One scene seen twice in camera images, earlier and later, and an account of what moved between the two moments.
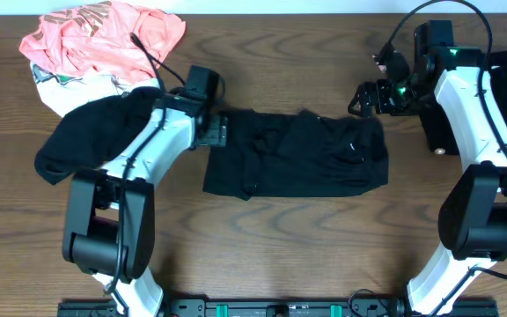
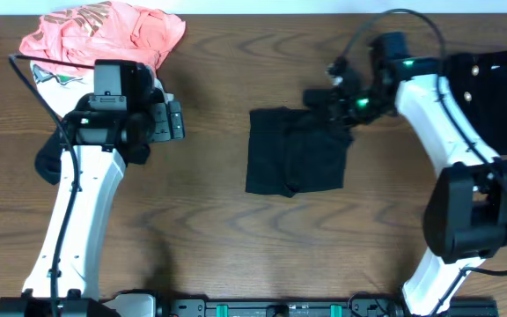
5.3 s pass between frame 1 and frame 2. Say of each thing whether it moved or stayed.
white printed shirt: stayed
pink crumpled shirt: stayed
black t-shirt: moved
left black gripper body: moved
